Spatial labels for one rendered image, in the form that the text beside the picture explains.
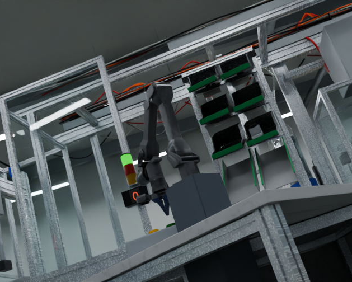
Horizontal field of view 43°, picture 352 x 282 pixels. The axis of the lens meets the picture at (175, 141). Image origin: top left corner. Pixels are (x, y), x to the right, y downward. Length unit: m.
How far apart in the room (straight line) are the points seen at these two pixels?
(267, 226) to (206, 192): 0.46
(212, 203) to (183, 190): 0.10
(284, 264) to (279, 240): 0.05
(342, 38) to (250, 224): 1.94
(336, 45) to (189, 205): 1.65
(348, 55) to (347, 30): 0.16
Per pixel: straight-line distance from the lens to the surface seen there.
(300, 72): 3.12
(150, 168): 1.66
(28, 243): 2.24
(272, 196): 0.97
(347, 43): 2.80
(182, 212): 1.44
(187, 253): 1.15
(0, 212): 2.58
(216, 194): 1.44
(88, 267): 1.76
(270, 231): 0.98
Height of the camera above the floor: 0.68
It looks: 20 degrees up
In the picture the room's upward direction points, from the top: 18 degrees counter-clockwise
